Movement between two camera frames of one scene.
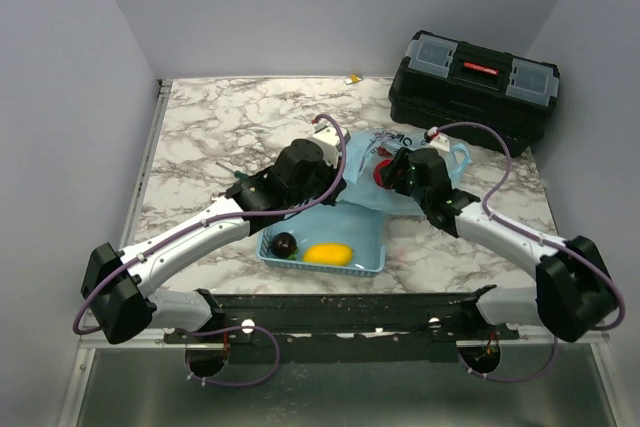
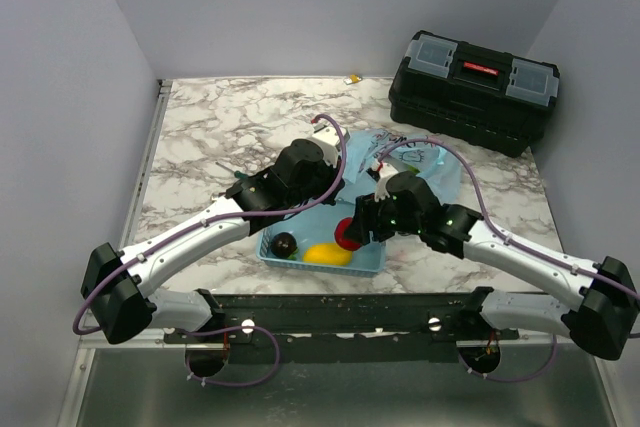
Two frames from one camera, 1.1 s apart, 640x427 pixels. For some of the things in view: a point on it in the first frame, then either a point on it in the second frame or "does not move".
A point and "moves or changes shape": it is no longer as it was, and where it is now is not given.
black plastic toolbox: [441, 81] does not move
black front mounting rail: [347, 328] does not move
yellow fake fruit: [330, 254] does not move
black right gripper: [390, 172] -> [366, 219]
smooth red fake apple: [377, 173] moves or changes shape
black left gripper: [331, 172] does not move
